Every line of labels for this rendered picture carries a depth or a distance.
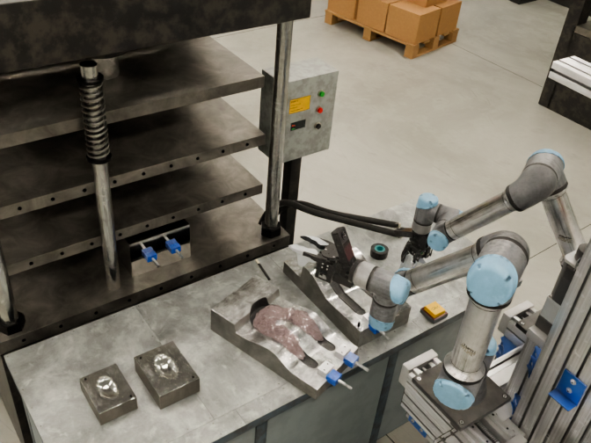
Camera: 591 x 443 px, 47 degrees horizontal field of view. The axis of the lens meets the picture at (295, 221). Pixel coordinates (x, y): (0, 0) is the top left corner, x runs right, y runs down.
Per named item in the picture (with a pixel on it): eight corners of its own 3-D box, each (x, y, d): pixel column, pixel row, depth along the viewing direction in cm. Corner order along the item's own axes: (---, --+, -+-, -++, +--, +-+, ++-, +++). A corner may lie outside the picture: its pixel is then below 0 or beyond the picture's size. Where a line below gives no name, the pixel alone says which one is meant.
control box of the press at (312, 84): (311, 314, 381) (343, 73, 292) (267, 334, 366) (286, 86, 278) (289, 291, 395) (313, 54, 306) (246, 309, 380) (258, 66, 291)
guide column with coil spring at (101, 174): (128, 344, 294) (99, 65, 216) (116, 349, 291) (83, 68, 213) (123, 336, 298) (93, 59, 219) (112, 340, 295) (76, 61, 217)
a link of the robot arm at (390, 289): (398, 313, 188) (404, 291, 183) (363, 297, 192) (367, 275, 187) (409, 297, 193) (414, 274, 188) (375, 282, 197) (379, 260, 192)
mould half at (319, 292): (407, 323, 268) (413, 298, 260) (357, 348, 256) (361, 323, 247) (331, 252, 300) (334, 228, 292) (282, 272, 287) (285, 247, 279)
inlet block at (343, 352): (371, 371, 243) (373, 361, 240) (363, 380, 240) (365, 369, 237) (341, 352, 249) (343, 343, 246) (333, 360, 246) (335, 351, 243)
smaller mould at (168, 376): (200, 391, 234) (200, 378, 230) (160, 410, 226) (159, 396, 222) (173, 353, 246) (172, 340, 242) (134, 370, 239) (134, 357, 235)
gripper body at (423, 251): (417, 264, 262) (422, 239, 255) (402, 251, 268) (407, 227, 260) (431, 257, 266) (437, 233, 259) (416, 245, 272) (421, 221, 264)
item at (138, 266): (190, 256, 293) (190, 224, 282) (132, 277, 279) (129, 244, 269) (141, 198, 324) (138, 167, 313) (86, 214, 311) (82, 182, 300)
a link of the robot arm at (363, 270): (368, 272, 187) (380, 260, 193) (353, 266, 189) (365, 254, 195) (363, 294, 191) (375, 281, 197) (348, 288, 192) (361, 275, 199)
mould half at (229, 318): (356, 357, 252) (361, 337, 245) (315, 400, 235) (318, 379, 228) (254, 294, 274) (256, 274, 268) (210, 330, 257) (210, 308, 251)
